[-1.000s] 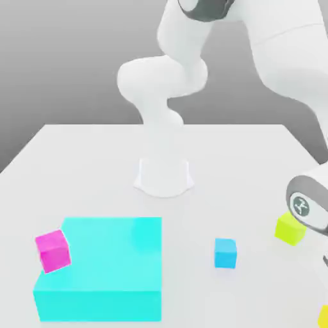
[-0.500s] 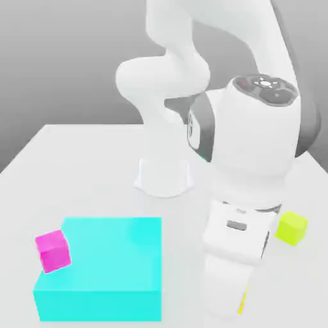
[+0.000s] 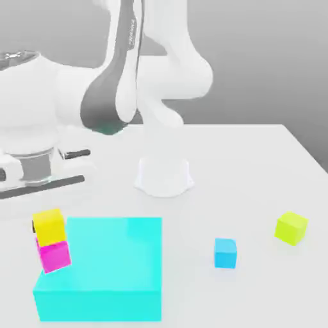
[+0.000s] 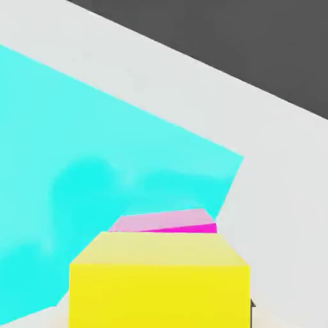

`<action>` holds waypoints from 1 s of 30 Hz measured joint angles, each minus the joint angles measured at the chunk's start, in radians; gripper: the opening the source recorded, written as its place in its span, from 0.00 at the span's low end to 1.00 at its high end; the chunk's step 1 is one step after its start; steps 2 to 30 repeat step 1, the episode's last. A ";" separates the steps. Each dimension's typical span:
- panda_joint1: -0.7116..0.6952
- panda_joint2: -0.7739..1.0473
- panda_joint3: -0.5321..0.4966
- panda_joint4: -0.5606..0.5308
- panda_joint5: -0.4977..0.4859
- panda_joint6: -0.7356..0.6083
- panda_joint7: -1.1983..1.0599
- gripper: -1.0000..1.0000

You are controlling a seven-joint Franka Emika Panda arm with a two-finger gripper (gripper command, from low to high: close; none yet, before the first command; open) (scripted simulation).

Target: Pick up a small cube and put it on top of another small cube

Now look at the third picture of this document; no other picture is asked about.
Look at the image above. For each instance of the large cyan box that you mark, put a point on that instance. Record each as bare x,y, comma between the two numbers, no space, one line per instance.
115,269

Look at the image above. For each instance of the small magenta cube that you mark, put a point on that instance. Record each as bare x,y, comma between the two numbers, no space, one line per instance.
55,257

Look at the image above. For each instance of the small blue cube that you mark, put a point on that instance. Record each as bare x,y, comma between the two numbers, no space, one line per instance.
225,255

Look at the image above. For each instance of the small lime cube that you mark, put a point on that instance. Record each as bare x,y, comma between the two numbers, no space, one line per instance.
290,229

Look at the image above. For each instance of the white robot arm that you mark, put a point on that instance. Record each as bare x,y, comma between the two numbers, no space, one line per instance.
179,77

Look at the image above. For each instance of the small yellow cube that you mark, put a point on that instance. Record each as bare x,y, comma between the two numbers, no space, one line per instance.
48,228

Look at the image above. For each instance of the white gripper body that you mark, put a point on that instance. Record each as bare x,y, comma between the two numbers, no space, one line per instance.
38,198

